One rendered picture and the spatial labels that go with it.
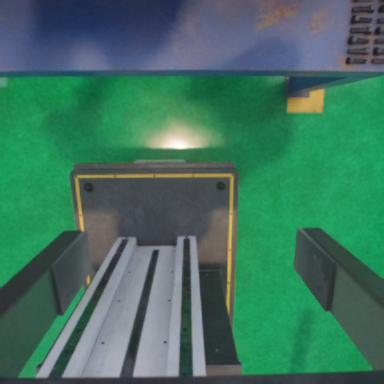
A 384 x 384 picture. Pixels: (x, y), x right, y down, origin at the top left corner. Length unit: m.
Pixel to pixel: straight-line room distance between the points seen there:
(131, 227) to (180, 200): 0.24
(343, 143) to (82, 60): 1.29
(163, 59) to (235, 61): 0.19
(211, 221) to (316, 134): 0.74
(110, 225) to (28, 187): 0.62
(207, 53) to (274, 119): 0.76
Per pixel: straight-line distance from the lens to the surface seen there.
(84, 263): 0.17
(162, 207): 1.17
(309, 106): 1.56
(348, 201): 1.74
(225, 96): 1.45
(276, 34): 0.86
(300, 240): 0.17
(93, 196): 1.21
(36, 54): 0.91
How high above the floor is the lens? 1.43
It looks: 75 degrees down
